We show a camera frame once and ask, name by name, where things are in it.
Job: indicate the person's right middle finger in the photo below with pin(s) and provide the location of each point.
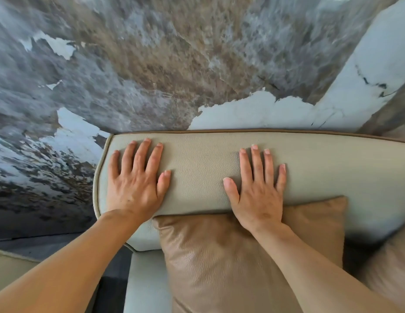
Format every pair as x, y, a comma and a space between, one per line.
256, 164

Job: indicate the person's right little finger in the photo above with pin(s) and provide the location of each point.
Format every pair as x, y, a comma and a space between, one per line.
281, 177

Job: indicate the person's right forearm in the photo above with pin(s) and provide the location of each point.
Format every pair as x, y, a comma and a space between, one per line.
316, 273

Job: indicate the person's left little finger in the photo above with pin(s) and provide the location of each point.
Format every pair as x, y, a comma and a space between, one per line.
113, 164

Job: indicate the person's right hand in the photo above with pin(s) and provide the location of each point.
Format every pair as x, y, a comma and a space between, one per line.
259, 205

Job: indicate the beige upholstered furniture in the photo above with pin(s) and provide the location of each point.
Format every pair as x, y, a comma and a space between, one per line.
9, 268

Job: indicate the person's left hand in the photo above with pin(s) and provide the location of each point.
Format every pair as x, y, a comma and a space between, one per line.
133, 192

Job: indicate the person's right thumb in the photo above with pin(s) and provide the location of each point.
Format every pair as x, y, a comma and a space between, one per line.
231, 190

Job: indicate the person's left forearm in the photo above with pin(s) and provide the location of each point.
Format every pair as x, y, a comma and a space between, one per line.
68, 267

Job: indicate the person's left thumb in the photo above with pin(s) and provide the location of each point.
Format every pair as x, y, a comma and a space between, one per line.
164, 184

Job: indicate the person's left middle finger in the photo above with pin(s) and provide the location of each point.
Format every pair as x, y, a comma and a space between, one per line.
142, 154

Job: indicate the light brown leather cushion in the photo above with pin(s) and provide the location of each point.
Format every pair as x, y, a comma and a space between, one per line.
390, 267

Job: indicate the beige leather sofa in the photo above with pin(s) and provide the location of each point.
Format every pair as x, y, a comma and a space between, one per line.
320, 166

